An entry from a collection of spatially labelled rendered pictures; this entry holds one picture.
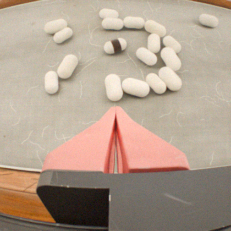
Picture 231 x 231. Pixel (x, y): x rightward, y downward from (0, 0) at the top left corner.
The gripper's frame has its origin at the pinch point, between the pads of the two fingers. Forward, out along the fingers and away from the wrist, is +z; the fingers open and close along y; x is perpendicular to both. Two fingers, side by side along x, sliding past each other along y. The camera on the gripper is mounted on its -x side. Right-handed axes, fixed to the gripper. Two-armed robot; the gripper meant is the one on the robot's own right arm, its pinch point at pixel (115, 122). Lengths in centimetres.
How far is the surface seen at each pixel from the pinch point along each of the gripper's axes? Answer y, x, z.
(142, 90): -3.3, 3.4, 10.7
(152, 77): -4.7, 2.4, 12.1
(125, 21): -1.5, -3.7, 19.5
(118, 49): -0.3, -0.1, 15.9
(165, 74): -6.4, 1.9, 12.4
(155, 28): -5.8, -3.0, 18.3
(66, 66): 6.4, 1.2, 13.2
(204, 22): -15.0, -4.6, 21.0
